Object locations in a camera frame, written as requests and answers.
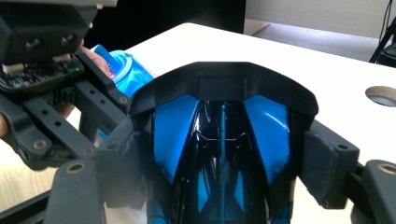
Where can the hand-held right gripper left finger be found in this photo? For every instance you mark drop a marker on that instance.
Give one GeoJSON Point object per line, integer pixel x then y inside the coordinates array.
{"type": "Point", "coordinates": [124, 168]}

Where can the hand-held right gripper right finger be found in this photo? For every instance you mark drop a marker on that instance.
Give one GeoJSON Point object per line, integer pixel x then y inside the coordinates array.
{"type": "Point", "coordinates": [327, 168]}

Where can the blue wet wipes pack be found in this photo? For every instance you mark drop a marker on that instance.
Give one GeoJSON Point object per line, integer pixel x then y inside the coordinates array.
{"type": "Point", "coordinates": [134, 74]}

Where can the blue and black toy car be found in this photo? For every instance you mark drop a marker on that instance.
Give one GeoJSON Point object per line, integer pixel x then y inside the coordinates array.
{"type": "Point", "coordinates": [224, 149]}

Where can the black folding chair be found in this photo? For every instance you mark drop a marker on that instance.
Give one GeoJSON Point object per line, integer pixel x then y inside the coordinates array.
{"type": "Point", "coordinates": [389, 56]}

